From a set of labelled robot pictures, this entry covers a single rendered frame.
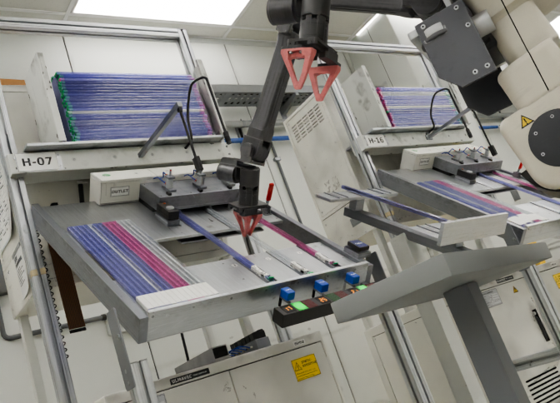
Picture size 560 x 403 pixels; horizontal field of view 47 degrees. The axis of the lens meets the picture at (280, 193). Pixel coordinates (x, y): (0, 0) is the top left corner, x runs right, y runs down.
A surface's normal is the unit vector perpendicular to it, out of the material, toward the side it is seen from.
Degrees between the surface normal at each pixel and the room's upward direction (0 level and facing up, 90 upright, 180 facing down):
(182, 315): 135
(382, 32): 90
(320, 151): 90
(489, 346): 90
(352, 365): 90
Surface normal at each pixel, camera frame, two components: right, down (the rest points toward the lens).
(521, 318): 0.52, -0.43
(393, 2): -0.61, -0.06
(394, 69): -0.79, 0.09
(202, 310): 0.60, 0.33
